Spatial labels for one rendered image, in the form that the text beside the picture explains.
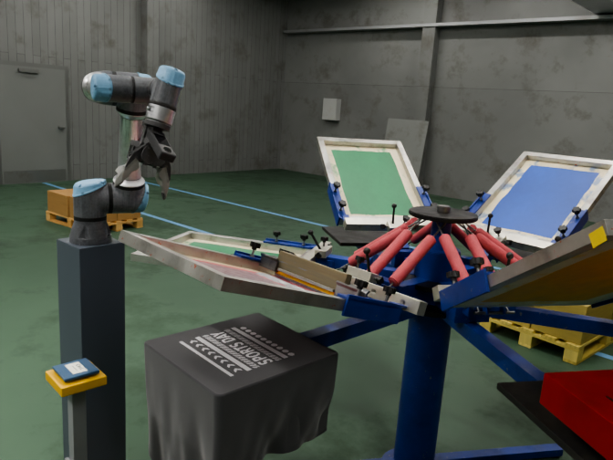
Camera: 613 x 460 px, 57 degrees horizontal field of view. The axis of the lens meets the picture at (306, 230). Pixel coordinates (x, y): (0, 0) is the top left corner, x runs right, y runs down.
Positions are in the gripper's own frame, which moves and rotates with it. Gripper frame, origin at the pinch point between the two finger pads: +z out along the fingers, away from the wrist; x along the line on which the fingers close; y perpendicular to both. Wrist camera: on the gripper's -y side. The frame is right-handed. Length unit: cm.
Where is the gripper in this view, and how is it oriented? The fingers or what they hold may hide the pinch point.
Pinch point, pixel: (140, 194)
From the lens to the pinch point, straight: 159.0
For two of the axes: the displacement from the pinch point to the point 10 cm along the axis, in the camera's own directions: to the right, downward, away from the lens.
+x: -6.8, -1.9, -7.1
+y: -6.8, -2.1, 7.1
